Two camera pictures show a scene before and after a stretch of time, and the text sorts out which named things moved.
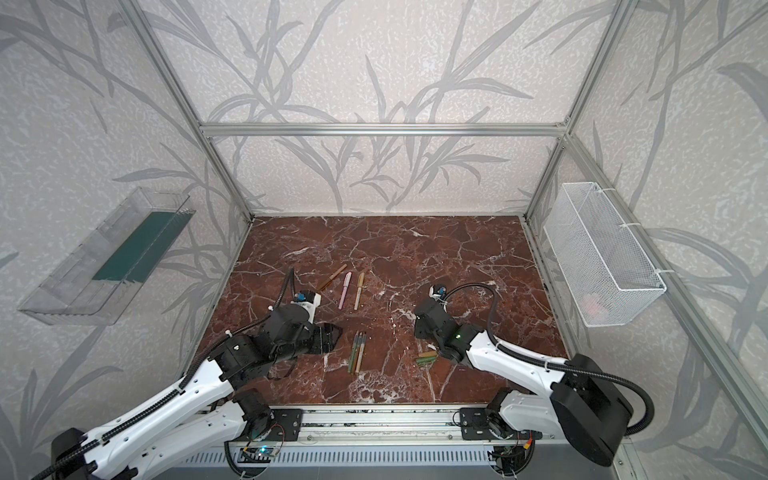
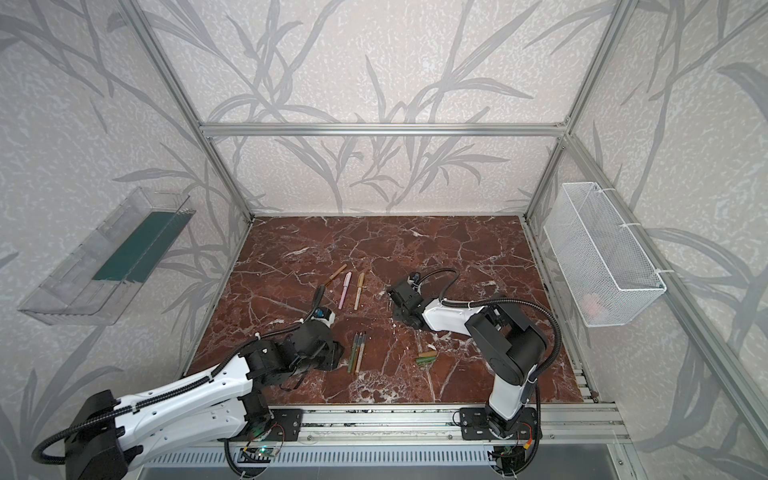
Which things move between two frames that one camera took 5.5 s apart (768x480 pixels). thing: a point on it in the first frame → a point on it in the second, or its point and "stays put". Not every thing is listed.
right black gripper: [424, 327] → [399, 294]
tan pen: [359, 285] stays put
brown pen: [332, 276] stays put
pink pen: [344, 289] stays put
